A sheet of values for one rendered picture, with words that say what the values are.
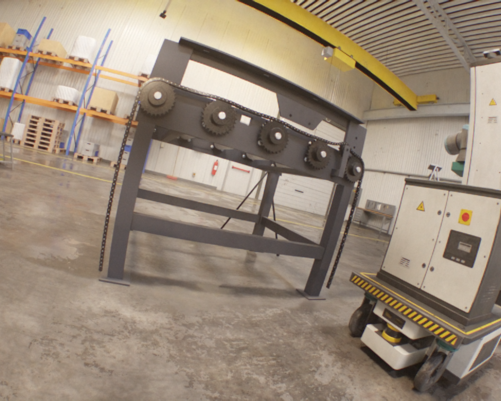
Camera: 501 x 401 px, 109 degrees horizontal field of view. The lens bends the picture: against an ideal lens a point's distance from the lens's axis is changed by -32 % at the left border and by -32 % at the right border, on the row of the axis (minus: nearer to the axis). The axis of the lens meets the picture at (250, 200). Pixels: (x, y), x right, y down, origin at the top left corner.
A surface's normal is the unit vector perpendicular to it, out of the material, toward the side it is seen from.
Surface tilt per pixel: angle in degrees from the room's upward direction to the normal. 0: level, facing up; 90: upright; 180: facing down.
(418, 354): 90
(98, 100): 90
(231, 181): 90
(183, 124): 90
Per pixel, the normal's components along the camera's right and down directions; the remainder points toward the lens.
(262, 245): 0.39, 0.17
